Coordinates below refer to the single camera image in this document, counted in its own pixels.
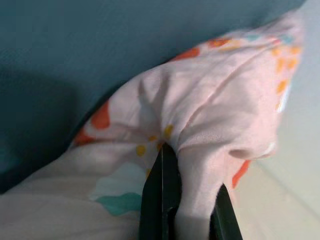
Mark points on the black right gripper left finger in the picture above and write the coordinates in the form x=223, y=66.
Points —
x=160, y=195

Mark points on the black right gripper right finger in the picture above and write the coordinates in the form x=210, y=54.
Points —
x=225, y=220

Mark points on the pink dotted pillow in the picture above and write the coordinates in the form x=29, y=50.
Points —
x=212, y=100

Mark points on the teal upholstered headboard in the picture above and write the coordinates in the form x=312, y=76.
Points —
x=75, y=50

